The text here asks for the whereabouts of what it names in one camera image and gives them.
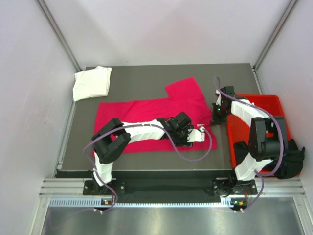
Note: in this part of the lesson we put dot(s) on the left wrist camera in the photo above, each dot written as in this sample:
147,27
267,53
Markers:
196,135

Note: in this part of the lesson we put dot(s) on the pink t-shirt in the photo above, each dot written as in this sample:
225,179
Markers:
183,96

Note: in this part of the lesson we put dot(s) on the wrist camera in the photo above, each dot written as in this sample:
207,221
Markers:
196,135
228,90

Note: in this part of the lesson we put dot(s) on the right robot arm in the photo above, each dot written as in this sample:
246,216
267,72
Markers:
267,143

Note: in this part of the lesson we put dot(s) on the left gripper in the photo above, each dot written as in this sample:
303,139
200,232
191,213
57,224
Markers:
184,142

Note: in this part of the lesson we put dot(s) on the folded white t-shirt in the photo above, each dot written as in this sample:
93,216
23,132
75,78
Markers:
92,83

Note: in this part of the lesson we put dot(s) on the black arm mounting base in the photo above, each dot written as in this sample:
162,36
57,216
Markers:
170,190

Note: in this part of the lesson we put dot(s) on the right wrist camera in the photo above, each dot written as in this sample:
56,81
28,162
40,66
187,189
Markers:
228,90

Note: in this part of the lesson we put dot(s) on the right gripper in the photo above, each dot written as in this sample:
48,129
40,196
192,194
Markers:
216,120

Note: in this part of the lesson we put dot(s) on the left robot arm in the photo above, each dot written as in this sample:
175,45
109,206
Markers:
109,149

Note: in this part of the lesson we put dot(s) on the red plastic bin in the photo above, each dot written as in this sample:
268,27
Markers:
238,131

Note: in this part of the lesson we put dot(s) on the right aluminium frame post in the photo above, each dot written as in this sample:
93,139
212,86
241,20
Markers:
275,33

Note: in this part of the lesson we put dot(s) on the slotted grey cable duct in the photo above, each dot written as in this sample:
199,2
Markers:
85,202

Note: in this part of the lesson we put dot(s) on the aluminium frame post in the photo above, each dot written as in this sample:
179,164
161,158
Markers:
275,33
58,33

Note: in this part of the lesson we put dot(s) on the black t-shirt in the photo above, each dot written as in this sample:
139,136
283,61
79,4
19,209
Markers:
291,165

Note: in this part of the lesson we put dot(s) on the left aluminium frame post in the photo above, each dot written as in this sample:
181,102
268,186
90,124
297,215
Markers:
58,33

